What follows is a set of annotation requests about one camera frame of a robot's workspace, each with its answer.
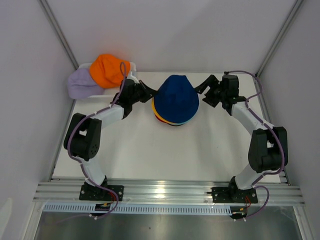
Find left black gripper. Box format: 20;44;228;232
129;80;159;105

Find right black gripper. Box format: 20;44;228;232
192;75;226;108

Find yellow bucket hat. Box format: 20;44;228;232
151;98;172;125

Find blue bucket hat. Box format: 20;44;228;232
153;74;200;123

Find teal bucket hat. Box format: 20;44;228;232
171;121;188;124

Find orange bucket hat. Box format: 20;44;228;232
89;54;135;89

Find lavender bucket hat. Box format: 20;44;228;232
67;68;105;100

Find red bucket hat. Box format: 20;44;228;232
155;114;169;124

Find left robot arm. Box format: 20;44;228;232
63;77;158;201

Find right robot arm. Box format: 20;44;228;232
195;71;288;202

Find white plastic basket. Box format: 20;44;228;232
78;62;137;98

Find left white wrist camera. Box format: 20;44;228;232
126;71;139;83

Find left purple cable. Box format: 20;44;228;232
63;61;127;223

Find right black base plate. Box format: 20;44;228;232
207;187;258;204

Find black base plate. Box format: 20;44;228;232
79;182;124;202
207;187;258;204

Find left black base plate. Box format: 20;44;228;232
79;182;124;202

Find white slotted cable duct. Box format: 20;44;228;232
43;203;232;216

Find right aluminium frame post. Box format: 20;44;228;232
255;0;306;77

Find aluminium frame post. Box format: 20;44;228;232
255;0;306;77
37;0;79;70

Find aluminium mounting rail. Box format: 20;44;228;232
33;177;305;207

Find left aluminium frame post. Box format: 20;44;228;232
37;0;79;70

